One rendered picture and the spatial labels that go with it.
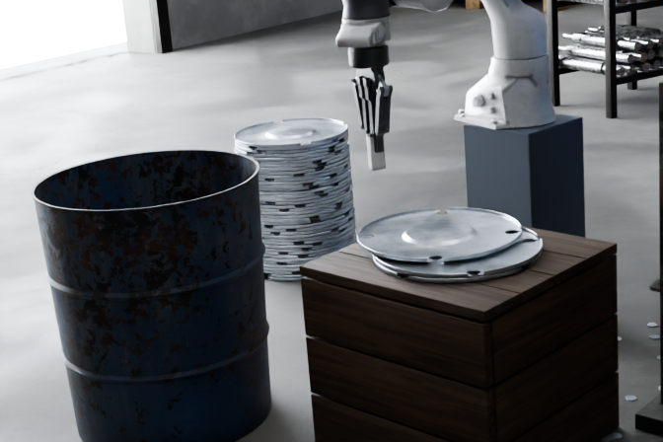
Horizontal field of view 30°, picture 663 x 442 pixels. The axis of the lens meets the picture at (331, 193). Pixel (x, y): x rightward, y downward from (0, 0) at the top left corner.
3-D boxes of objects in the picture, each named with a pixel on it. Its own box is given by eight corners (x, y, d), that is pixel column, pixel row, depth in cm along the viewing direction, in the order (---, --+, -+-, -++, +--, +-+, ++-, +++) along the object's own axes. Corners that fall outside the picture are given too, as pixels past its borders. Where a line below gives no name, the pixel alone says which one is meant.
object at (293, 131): (248, 153, 297) (248, 150, 297) (224, 130, 324) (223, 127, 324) (362, 137, 305) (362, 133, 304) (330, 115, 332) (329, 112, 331)
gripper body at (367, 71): (397, 43, 226) (400, 94, 228) (375, 38, 233) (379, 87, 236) (360, 49, 223) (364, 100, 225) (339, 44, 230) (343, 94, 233)
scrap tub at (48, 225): (22, 429, 240) (-16, 192, 227) (180, 353, 271) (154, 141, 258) (169, 487, 214) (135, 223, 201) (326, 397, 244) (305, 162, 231)
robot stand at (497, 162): (473, 321, 276) (463, 124, 264) (524, 297, 288) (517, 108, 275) (536, 339, 263) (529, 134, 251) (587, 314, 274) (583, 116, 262)
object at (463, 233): (348, 264, 207) (348, 260, 207) (366, 214, 235) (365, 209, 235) (523, 259, 203) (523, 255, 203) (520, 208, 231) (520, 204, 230)
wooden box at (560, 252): (314, 447, 223) (298, 265, 214) (446, 374, 249) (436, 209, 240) (493, 516, 196) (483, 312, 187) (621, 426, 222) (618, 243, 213)
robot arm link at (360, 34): (376, 10, 232) (378, 38, 234) (316, 19, 227) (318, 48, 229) (408, 16, 221) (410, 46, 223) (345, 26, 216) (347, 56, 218)
